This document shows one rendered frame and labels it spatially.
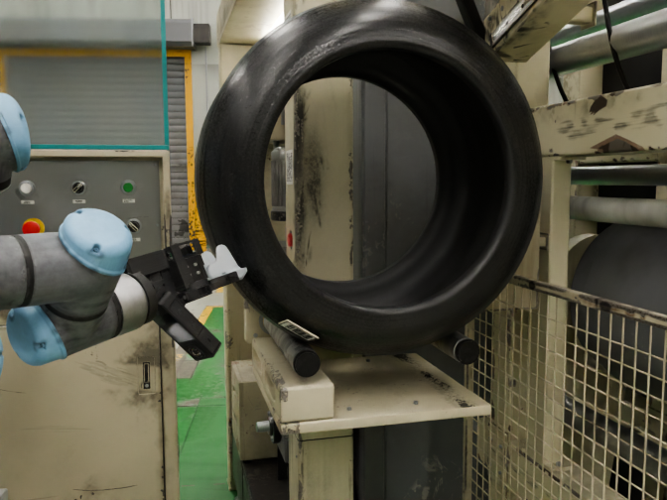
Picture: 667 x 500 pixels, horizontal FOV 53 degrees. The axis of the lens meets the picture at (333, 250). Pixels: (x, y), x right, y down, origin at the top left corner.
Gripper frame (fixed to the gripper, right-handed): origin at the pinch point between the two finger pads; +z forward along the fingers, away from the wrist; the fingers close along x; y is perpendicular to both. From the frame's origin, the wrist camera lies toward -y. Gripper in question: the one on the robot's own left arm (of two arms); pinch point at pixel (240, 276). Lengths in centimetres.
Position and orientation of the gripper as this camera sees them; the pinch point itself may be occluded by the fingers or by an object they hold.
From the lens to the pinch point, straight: 103.2
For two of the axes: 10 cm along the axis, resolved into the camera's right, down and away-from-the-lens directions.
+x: -7.5, 2.8, 6.1
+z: 5.6, -2.2, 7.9
